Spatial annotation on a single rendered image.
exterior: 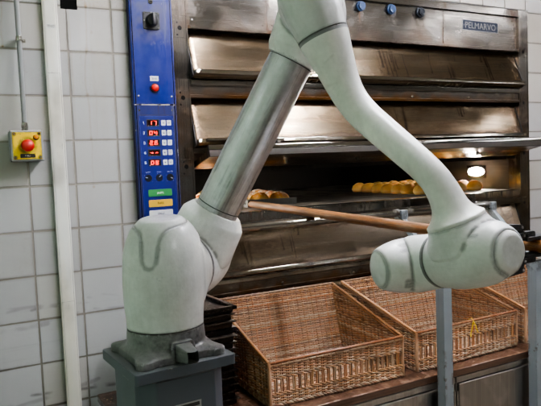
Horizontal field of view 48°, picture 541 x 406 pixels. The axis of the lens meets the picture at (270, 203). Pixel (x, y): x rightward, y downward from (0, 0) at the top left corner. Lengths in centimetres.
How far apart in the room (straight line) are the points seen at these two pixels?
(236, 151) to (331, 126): 133
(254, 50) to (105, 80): 62
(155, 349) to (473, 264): 60
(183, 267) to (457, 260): 50
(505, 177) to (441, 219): 244
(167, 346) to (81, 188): 113
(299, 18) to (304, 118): 142
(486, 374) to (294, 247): 90
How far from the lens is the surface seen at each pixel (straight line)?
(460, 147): 290
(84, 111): 224
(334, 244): 265
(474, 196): 318
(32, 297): 224
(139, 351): 122
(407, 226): 171
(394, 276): 113
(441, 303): 226
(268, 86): 133
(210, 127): 237
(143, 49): 229
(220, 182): 134
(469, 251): 102
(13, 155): 213
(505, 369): 264
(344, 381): 219
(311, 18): 117
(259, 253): 247
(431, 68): 302
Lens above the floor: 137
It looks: 4 degrees down
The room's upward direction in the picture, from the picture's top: 2 degrees counter-clockwise
